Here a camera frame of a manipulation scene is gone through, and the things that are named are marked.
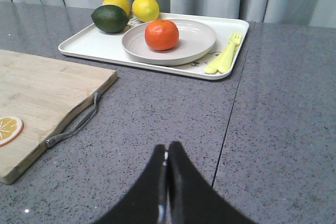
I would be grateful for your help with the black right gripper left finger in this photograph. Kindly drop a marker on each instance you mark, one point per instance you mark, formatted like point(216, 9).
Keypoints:
point(146, 200)

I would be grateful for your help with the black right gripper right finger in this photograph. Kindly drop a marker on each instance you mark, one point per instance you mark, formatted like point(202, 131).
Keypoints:
point(192, 199)

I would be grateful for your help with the beige round plate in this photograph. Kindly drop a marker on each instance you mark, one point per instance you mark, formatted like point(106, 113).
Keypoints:
point(195, 40)

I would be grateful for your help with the orange tangerine fruit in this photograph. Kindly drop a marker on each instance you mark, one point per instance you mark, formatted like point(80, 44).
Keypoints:
point(161, 34)

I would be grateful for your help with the cream rectangular bear tray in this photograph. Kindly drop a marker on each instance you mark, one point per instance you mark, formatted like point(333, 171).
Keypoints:
point(92, 43)

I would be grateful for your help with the yellow plastic fork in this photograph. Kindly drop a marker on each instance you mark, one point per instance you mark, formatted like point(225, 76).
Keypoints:
point(234, 41)

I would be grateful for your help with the wooden cutting board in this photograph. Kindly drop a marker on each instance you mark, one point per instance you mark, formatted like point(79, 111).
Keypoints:
point(46, 94)

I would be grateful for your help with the orange slice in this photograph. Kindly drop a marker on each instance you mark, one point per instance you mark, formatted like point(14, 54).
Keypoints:
point(11, 127)

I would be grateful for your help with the dark green lime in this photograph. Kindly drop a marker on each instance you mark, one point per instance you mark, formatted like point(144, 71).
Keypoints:
point(110, 18)

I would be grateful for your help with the yellow lemon right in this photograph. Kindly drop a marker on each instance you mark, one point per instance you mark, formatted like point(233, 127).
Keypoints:
point(146, 10)

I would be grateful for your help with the yellow lemon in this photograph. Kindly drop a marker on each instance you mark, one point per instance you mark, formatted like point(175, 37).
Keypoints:
point(124, 4)
point(146, 10)

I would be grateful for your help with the yellow lemon left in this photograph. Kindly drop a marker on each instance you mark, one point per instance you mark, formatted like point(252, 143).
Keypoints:
point(124, 4)

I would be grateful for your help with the metal cutting board handle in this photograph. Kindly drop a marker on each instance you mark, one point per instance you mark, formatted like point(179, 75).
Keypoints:
point(78, 124)

